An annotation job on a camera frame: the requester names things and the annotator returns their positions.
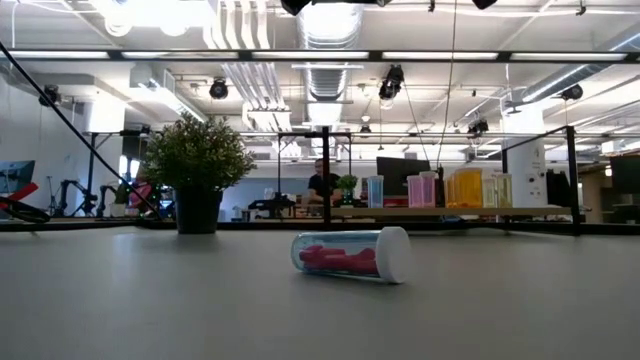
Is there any red background item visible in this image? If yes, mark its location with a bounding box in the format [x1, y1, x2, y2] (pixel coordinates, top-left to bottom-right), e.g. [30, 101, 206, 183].
[0, 182, 40, 209]

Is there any green artificial plant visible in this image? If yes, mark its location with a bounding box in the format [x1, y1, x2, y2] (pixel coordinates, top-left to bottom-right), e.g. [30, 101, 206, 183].
[141, 112, 257, 194]

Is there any dark background screen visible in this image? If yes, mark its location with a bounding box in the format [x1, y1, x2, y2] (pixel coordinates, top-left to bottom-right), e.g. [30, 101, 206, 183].
[609, 154, 640, 196]

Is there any overhead light bar frame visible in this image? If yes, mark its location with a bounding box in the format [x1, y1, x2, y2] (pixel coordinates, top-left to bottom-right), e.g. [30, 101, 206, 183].
[0, 48, 640, 65]

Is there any black table edge rail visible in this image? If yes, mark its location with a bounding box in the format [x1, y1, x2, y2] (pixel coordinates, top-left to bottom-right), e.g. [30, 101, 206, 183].
[0, 219, 640, 237]

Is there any small background potted plant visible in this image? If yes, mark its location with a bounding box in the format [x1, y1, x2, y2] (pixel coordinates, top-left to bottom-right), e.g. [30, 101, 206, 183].
[337, 173, 360, 207]

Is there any black cable loop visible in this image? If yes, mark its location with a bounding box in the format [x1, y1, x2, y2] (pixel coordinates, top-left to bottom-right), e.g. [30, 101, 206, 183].
[0, 195, 53, 224]

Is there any black background monitor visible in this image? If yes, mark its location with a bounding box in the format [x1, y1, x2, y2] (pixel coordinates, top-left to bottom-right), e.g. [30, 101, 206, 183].
[376, 156, 432, 199]

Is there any black background stand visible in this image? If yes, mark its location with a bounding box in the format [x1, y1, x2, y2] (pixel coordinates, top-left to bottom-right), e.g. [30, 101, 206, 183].
[81, 129, 151, 219]

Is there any black ceiling mounted camera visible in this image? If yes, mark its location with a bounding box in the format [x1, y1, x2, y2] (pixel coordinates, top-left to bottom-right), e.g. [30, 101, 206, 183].
[378, 63, 405, 101]

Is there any light blue pill bottle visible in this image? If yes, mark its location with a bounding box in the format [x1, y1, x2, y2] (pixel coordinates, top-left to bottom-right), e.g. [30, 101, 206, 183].
[367, 174, 385, 209]

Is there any black plant pot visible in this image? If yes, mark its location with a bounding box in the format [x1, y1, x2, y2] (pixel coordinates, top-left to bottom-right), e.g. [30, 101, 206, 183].
[173, 187, 225, 235]

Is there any white ceiling air duct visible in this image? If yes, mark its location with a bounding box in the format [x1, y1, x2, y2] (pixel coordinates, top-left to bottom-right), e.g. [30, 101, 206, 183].
[295, 0, 365, 101]

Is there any person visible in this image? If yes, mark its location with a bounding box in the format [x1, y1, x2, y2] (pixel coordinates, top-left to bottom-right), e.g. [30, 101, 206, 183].
[305, 157, 344, 207]

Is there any blue wall screen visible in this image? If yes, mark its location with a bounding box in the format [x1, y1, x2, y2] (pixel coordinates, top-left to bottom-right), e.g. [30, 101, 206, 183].
[0, 159, 37, 194]

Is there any clear bottle with red pills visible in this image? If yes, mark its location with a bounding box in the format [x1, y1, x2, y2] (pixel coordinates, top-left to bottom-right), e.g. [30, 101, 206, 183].
[290, 225, 412, 285]

